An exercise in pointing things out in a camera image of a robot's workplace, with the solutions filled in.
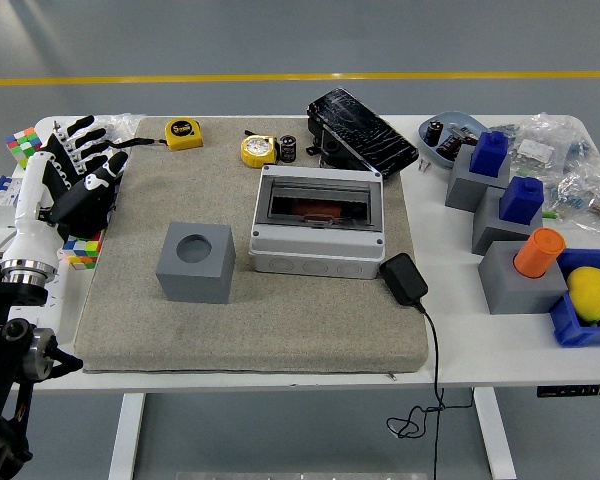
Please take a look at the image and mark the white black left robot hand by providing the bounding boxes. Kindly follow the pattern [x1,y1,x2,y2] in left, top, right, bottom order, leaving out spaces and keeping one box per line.
[2,114,130,270]

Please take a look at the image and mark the grey electrical box with lid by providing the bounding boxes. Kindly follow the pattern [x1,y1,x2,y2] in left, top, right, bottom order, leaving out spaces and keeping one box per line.
[247,164,385,280]

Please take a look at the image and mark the black case with cracked glossy lid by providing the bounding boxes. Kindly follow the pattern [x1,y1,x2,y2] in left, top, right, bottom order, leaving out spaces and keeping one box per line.
[305,87,420,181]

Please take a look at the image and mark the white circuit breaker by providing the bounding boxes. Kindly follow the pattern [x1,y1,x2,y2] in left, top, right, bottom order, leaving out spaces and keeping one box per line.
[0,173,25,229]

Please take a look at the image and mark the colourful puzzle cube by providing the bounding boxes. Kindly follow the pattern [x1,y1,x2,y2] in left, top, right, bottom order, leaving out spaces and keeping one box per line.
[5,126,44,170]
[61,230,105,271]

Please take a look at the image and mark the black cloth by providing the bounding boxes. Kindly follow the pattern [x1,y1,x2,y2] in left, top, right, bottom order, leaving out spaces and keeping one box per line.
[62,164,119,239]

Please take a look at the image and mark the white power strip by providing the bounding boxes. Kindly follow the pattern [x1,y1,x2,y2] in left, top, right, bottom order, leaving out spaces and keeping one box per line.
[32,252,84,344]

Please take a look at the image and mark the clear plastic bag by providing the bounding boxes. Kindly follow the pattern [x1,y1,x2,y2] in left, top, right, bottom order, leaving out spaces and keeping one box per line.
[59,113,146,149]

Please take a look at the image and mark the square yellow tape measure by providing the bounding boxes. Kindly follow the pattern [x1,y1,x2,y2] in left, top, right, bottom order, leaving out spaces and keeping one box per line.
[163,117,205,152]

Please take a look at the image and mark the grey block with round hole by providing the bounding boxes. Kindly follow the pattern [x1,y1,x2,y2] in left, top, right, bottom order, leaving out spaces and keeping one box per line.
[154,222,237,305]

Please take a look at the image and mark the round yellow tape measure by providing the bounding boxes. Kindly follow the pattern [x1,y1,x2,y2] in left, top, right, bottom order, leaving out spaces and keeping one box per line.
[239,130,280,169]

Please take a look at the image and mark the white table leg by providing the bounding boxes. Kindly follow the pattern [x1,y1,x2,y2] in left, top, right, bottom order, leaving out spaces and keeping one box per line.
[108,392,146,480]
[472,387,519,480]

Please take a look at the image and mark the black capacitor with silver cap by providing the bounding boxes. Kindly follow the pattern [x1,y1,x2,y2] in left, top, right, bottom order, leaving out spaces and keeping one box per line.
[278,134,298,164]

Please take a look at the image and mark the grey-brown mat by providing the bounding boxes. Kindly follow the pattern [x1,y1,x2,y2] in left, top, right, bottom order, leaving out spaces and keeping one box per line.
[73,115,430,374]

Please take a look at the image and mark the black power adapter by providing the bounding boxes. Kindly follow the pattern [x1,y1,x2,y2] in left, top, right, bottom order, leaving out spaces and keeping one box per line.
[378,252,430,309]

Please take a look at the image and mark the dark brown capacitor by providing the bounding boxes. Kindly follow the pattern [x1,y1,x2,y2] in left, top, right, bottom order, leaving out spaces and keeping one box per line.
[435,133,464,160]

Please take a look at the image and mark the blue-grey oval tray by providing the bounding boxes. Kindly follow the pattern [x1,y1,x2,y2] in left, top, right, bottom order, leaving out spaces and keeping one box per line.
[418,110,486,169]

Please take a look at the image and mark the grey block holder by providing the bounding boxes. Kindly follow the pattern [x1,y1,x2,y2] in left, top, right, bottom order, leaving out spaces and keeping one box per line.
[477,240,570,315]
[471,185,546,256]
[444,144,512,211]

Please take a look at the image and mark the silver metal part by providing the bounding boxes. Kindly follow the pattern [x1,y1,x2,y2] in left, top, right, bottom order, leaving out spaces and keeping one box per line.
[448,124,477,146]

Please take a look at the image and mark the blue plastic block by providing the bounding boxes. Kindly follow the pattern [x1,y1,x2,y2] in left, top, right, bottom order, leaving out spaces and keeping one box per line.
[498,175,545,225]
[469,130,510,177]

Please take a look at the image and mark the clear bag of components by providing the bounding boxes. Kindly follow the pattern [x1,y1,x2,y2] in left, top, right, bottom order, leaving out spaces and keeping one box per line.
[489,112,594,174]
[549,167,600,241]

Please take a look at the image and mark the blue plastic bin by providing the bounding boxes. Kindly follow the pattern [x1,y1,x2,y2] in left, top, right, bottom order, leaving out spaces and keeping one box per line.
[548,248,600,347]

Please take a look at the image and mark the yellow lemon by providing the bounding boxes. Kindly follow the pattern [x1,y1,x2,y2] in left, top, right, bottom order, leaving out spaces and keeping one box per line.
[565,266,600,323]

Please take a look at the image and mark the black table control panel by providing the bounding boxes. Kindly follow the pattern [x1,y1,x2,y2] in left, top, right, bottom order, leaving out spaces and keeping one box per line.
[536,383,600,399]

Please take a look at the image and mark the black tape measure strap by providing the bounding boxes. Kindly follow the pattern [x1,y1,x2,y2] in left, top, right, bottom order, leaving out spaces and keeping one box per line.
[110,137,169,150]

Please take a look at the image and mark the black adapter cord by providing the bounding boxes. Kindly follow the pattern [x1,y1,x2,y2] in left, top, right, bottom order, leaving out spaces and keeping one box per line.
[386,299,474,480]

